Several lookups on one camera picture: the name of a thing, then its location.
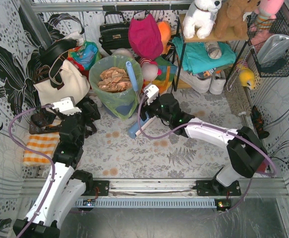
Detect pink plush toy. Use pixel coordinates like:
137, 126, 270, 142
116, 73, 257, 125
254, 0, 284, 30

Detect crumpled brown paper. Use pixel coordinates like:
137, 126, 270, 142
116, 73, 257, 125
98, 67, 132, 93

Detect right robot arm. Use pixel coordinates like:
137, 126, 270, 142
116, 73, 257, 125
138, 91, 268, 196

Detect cream canvas tote bag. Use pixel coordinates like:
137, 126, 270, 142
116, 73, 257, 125
34, 59, 90, 105

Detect silver foil bag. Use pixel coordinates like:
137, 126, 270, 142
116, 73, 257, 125
257, 34, 289, 64

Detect magenta cloth bag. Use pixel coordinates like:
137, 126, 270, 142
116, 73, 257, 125
128, 13, 163, 60

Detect black round hat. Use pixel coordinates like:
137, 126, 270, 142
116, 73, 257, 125
39, 39, 78, 65

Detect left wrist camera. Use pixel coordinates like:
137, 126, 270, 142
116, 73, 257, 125
52, 97, 82, 116

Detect blue trash bin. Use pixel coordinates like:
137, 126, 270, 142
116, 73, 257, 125
102, 99, 137, 120

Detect white sneakers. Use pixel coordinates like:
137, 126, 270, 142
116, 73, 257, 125
179, 70, 226, 95

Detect orange checkered cloth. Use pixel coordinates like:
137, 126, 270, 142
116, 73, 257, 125
23, 132, 59, 166

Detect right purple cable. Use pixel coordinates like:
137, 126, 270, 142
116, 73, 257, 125
137, 90, 279, 214

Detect brown patterned handbag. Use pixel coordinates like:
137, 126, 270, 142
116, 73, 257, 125
29, 109, 66, 135

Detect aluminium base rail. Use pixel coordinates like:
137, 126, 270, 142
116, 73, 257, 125
22, 177, 289, 198

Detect yellow plush duck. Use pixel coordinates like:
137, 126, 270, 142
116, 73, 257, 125
236, 60, 255, 90

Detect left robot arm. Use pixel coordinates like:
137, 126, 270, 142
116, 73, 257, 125
13, 97, 109, 238

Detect white plush dog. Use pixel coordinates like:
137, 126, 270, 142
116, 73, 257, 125
183, 0, 222, 39

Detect colourful printed bag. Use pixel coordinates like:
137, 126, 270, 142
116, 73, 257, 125
67, 41, 102, 78

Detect rainbow striped bag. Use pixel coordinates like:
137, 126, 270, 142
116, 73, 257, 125
142, 57, 177, 94

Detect brown teddy bear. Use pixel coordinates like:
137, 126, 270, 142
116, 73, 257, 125
214, 0, 261, 39

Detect teal folded cloth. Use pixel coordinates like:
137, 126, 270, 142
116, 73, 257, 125
182, 42, 236, 74

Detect purple cable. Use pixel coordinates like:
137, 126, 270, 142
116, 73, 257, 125
137, 90, 279, 214
8, 104, 58, 238

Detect blue floor squeegee mop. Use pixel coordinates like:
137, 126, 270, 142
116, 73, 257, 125
125, 61, 156, 139

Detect pink white plush doll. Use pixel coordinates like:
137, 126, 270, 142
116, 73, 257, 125
139, 58, 162, 82

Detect black wire basket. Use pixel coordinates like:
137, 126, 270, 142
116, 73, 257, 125
247, 12, 289, 78

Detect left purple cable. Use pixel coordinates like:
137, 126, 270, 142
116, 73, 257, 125
8, 104, 58, 238

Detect orange plush toy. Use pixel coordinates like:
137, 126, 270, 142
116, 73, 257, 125
157, 21, 171, 55

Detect black leather handbag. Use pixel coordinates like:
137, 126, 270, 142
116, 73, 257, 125
99, 11, 131, 55

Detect black wooden shelf rack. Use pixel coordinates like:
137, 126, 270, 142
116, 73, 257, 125
172, 14, 249, 92

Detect green trash bag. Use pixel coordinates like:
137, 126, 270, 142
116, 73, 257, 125
88, 55, 143, 121

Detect cream plush sheep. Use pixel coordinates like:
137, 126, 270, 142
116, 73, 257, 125
112, 48, 134, 59

